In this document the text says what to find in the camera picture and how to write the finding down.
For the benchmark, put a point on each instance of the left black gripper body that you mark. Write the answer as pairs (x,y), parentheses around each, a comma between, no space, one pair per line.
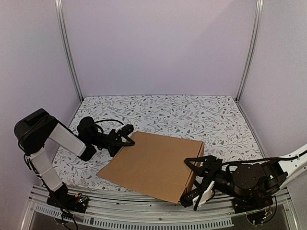
(104,142)

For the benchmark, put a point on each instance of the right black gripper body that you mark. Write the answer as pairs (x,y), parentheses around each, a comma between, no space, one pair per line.
(208,176)

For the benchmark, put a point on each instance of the brown cardboard box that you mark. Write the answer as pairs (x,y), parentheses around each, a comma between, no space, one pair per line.
(154,166)

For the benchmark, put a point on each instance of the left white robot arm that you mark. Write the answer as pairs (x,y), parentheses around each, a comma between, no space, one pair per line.
(35,130)

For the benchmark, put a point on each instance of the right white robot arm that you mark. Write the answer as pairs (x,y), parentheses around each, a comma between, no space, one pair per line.
(278,171)

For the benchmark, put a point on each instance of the floral patterned table mat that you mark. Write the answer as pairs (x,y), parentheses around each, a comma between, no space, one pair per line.
(214,120)

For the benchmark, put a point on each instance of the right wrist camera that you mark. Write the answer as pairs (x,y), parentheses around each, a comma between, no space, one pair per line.
(246,177)

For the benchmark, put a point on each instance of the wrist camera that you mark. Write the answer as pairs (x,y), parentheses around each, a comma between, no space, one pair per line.
(246,177)
(87,129)

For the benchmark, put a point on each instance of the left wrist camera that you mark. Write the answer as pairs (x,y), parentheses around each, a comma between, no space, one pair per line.
(87,129)

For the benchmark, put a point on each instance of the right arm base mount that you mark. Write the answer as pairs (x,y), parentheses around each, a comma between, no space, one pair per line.
(250,203)

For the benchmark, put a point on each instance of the front aluminium rail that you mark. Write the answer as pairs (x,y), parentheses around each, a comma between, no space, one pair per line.
(115,210)

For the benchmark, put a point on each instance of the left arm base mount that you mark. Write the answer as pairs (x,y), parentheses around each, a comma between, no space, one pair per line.
(61,199)

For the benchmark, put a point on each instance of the left aluminium frame post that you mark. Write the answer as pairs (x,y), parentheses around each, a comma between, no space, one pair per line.
(67,49)

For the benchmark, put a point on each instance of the aluminium frame post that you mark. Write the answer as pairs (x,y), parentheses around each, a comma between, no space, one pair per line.
(67,49)
(251,49)

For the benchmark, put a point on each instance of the right aluminium frame post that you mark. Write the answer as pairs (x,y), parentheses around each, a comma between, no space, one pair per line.
(251,49)

